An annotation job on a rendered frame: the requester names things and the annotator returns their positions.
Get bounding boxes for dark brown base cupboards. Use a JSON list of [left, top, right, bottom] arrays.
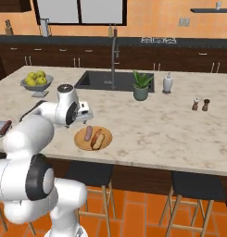
[[0, 41, 227, 84]]

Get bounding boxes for green plant in grey pot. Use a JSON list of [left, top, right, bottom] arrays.
[[132, 69, 155, 102]]

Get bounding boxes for black-framed window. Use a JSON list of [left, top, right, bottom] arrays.
[[32, 0, 128, 27]]

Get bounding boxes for grey jug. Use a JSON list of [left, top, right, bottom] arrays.
[[39, 18, 52, 38]]

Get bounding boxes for dark-capped wooden pepper shaker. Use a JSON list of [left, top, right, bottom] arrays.
[[201, 98, 211, 112]]

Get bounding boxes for dark brown wall cupboard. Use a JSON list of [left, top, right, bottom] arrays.
[[0, 0, 32, 13]]

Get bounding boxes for hob with pale grates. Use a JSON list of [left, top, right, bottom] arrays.
[[141, 36, 178, 44]]

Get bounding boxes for dark sink basin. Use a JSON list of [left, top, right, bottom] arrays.
[[74, 69, 156, 94]]

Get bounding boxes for grey footed fruit bowl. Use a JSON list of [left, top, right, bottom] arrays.
[[19, 74, 55, 98]]

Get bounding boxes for tan hot dog bun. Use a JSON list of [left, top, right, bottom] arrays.
[[90, 129, 106, 151]]

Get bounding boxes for pink sausage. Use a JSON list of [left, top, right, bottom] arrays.
[[83, 125, 94, 143]]

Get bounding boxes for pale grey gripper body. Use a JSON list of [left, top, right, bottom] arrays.
[[74, 110, 95, 124]]

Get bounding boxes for round wooden plate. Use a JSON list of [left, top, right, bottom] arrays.
[[73, 125, 113, 152]]

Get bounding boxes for grey wall socket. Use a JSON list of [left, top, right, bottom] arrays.
[[178, 18, 191, 28]]

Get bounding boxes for wooden knife block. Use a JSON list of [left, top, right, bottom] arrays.
[[4, 19, 14, 37]]

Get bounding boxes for dark brown sausage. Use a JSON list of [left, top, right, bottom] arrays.
[[0, 119, 13, 136]]

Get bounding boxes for grey tall tap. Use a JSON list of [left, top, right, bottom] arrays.
[[105, 35, 120, 91]]

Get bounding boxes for dark wall shelf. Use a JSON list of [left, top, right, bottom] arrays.
[[190, 7, 227, 14]]

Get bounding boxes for white soap dispenser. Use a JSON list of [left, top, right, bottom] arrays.
[[162, 72, 174, 94]]

